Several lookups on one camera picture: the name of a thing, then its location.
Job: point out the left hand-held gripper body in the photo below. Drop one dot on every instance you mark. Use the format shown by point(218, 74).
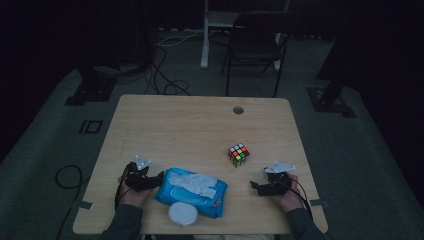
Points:
point(137, 175)

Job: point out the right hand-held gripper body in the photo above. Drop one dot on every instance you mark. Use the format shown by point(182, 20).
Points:
point(279, 182)

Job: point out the blue wet wipes pack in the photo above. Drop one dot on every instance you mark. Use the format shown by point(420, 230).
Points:
point(180, 196)

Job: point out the multicoloured puzzle cube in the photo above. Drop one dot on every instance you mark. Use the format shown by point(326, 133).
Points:
point(238, 154)

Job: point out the white round lid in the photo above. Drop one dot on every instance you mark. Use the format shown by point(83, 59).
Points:
point(182, 214)

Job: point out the person's left hand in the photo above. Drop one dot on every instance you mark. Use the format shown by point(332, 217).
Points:
point(133, 198)

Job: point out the person's right hand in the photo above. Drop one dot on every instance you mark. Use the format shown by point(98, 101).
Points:
point(291, 200)

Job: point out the grey tape strip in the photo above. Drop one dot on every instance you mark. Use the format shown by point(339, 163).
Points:
point(83, 204)
point(318, 202)

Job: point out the grey table grommet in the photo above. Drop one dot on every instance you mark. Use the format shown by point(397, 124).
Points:
point(238, 110)

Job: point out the black stand with base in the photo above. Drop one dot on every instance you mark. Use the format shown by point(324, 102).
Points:
point(90, 90)
point(330, 100)

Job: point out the black folding chair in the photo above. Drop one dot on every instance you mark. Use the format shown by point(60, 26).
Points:
point(256, 50)

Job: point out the white desk frame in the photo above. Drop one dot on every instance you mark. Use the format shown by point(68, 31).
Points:
point(205, 40)

